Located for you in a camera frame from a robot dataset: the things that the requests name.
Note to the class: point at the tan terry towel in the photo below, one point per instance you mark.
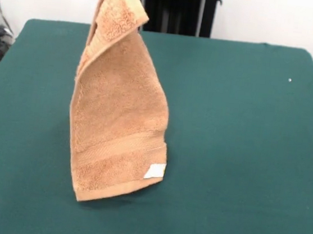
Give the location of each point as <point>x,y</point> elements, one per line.
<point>116,118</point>

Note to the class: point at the dark green table cloth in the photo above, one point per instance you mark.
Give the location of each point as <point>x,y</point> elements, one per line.
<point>239,160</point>

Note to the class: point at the black metal stand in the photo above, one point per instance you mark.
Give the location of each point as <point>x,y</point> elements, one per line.
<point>185,10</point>

